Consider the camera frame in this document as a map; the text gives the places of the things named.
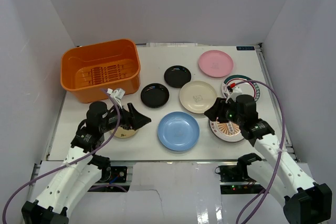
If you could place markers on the cream plate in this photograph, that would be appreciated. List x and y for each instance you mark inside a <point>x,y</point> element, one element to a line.
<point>197,96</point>

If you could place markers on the black plate front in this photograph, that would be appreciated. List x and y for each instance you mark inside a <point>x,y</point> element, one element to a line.
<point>154,95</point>

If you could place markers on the orange plastic bin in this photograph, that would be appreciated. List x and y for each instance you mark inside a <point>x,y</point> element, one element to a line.
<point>86,70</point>

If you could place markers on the orange sunburst patterned plate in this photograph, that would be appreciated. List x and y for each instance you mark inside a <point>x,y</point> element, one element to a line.
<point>228,132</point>

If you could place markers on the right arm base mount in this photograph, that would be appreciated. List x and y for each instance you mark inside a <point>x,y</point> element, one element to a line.
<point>232,181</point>

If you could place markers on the white papers at back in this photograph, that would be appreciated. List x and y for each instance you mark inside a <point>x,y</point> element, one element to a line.
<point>171,44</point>

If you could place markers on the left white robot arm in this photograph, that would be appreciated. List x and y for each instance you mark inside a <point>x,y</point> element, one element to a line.
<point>82,167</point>

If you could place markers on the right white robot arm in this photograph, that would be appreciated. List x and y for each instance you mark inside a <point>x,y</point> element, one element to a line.
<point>303,200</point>

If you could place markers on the blue table label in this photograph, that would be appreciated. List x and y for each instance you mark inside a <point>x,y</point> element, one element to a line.
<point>245,48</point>

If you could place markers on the white green rimmed plate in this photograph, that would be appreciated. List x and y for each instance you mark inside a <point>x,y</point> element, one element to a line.
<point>251,89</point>

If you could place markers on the pink plate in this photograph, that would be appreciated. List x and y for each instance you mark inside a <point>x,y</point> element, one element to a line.
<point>215,63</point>

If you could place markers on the small yellow floral plate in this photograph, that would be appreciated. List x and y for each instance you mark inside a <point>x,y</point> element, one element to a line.
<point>122,133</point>

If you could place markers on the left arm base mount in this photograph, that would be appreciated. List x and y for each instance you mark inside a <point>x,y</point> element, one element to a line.
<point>114,174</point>

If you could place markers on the black plate rear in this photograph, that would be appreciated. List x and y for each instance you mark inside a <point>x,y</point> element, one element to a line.
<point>177,76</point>

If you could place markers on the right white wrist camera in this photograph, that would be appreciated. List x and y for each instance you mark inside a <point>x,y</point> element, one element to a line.
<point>233,92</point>

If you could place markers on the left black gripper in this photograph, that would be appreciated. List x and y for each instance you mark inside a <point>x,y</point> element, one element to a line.
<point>128,118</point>

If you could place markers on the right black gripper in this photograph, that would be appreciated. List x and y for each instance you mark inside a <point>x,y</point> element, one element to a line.
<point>218,109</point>

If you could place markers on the blue plate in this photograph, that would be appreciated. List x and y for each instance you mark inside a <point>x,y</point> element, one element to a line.
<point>178,131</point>

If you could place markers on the black plate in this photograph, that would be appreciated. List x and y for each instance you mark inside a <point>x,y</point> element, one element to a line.
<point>177,76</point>
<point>154,95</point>

